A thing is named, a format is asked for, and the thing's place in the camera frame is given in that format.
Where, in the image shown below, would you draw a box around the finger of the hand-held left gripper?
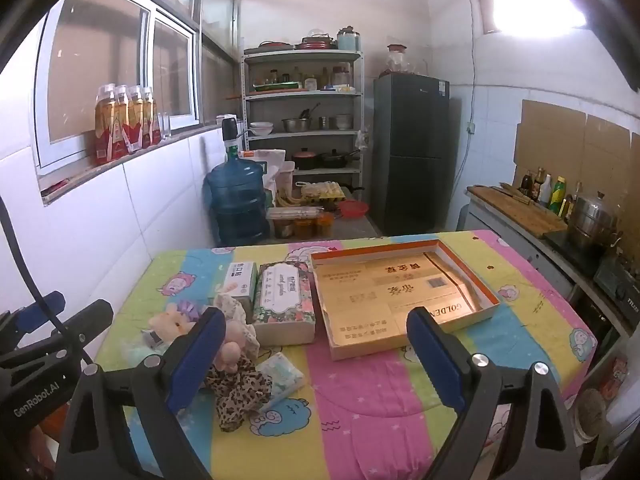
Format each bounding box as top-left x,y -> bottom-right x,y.
0,291 -> 67,347
7,299 -> 115,366

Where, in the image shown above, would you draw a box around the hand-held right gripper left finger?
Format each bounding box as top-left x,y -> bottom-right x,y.
55,306 -> 227,480

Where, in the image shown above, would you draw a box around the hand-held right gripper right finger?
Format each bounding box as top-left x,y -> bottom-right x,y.
406,306 -> 583,480

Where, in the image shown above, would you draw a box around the pink dress plush doll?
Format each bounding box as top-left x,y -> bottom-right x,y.
215,320 -> 261,376

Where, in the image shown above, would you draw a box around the purple dress plush doll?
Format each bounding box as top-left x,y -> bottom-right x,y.
145,300 -> 211,356

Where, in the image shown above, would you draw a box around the leopard print cloth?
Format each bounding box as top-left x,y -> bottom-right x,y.
202,355 -> 273,433

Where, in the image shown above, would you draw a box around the white floral cloth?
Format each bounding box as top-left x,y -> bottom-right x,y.
214,292 -> 262,361

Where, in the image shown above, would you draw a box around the golden cardboard box tray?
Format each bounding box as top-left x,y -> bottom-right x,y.
310,238 -> 501,362

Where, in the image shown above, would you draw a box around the mint green soft packet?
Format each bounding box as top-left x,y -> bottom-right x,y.
257,351 -> 307,414

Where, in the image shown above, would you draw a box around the white mask box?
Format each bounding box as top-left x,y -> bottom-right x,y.
215,261 -> 258,311

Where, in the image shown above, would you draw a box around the colourful cartoon tablecloth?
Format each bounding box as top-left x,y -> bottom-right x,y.
92,230 -> 598,480

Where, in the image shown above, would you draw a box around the floral tissue pack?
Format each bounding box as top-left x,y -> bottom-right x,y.
251,260 -> 317,347

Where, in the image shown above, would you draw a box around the low green table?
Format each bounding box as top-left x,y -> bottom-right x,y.
267,185 -> 381,246

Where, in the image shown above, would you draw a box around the blue water jug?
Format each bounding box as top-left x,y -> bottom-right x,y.
202,157 -> 271,248

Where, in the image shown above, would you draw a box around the wooden chopping board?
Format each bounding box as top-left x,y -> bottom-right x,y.
466,185 -> 568,240

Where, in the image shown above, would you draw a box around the black induction cooker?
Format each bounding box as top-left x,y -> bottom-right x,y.
544,230 -> 608,278

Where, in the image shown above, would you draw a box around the long noodle packet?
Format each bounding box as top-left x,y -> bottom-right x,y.
266,206 -> 323,221

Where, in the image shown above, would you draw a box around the kitchen knife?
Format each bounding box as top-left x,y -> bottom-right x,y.
500,183 -> 532,205

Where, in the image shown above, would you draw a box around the grey metal appliance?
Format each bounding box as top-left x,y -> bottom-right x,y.
594,255 -> 640,328

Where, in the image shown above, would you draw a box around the dark refrigerator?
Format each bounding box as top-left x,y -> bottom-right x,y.
372,72 -> 451,236

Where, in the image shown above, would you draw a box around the egg cartons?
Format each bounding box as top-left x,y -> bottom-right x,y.
301,181 -> 346,200

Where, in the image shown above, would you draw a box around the pink white plastic container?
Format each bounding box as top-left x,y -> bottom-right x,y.
277,162 -> 296,196

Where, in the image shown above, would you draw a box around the white printed sack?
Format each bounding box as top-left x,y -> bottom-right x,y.
240,150 -> 286,191

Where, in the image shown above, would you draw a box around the steel steamer pot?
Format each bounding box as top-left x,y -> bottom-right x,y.
567,191 -> 621,248

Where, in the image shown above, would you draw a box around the black wok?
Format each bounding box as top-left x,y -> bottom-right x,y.
320,148 -> 362,169

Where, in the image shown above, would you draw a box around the red cooking pot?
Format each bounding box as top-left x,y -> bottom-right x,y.
291,148 -> 318,171

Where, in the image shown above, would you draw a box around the black water pump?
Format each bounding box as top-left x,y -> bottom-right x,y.
221,115 -> 251,158

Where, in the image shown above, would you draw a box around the aluminium sliding window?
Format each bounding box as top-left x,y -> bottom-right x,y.
34,0 -> 241,177

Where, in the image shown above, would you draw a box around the metal storage shelf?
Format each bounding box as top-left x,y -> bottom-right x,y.
241,50 -> 366,221

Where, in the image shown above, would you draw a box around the glass jar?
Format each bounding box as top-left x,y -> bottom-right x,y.
385,44 -> 416,75

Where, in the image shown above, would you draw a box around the red lidded pan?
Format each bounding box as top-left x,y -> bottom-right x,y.
296,30 -> 337,51

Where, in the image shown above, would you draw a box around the black cable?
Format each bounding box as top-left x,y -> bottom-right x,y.
0,197 -> 96,368

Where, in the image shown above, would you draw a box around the cardboard wall sheet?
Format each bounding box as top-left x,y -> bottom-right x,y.
514,100 -> 640,196

